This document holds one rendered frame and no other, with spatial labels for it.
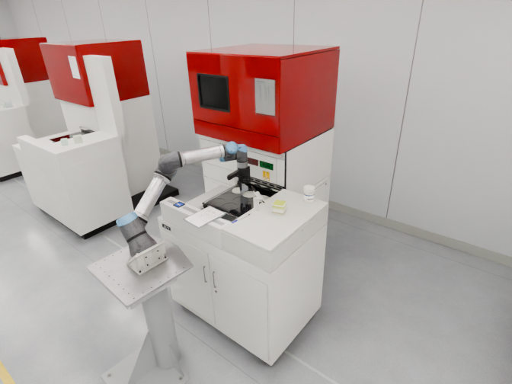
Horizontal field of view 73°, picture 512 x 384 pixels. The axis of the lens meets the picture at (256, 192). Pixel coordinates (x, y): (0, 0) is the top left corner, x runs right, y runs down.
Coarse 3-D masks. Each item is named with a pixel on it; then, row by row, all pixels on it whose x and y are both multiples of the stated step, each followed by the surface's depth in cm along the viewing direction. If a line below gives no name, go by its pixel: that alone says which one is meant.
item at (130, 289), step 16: (160, 240) 212; (112, 256) 199; (128, 256) 198; (176, 256) 197; (96, 272) 186; (112, 272) 186; (128, 272) 186; (160, 272) 185; (176, 272) 185; (112, 288) 175; (128, 288) 175; (144, 288) 174; (160, 288) 177; (128, 304) 165
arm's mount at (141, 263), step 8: (152, 248) 184; (160, 248) 189; (136, 256) 178; (144, 256) 182; (152, 256) 186; (160, 256) 191; (128, 264) 190; (136, 264) 182; (144, 264) 184; (152, 264) 188; (136, 272) 185; (144, 272) 185
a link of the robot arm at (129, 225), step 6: (126, 216) 186; (132, 216) 188; (138, 216) 193; (120, 222) 186; (126, 222) 185; (132, 222) 186; (138, 222) 189; (120, 228) 187; (126, 228) 185; (132, 228) 186; (138, 228) 187; (144, 228) 191; (126, 234) 185; (132, 234) 185; (126, 240) 187
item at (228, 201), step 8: (224, 192) 249; (232, 192) 249; (216, 200) 238; (224, 200) 238; (232, 200) 237; (240, 200) 237; (248, 200) 237; (224, 208) 228; (232, 208) 228; (240, 208) 228; (248, 208) 227
